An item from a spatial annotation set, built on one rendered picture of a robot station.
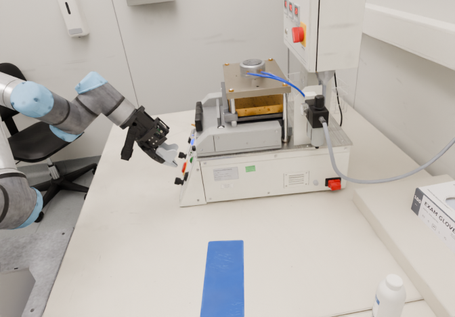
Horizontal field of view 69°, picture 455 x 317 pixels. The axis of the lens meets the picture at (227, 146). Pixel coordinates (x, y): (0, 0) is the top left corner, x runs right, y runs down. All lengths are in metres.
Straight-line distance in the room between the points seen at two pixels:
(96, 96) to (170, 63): 1.64
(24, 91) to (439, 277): 0.99
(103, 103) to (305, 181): 0.63
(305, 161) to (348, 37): 0.37
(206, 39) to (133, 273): 1.88
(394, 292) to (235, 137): 0.53
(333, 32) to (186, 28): 1.70
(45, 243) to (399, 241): 0.98
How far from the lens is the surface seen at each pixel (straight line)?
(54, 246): 1.13
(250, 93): 0.93
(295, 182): 1.06
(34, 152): 2.36
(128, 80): 2.61
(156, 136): 0.98
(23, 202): 1.02
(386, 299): 0.74
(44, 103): 0.85
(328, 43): 0.90
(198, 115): 1.05
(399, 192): 1.10
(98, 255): 1.03
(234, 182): 1.03
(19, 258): 1.15
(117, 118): 0.96
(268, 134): 0.96
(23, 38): 2.71
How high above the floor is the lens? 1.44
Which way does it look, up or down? 30 degrees down
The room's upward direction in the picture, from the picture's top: 6 degrees counter-clockwise
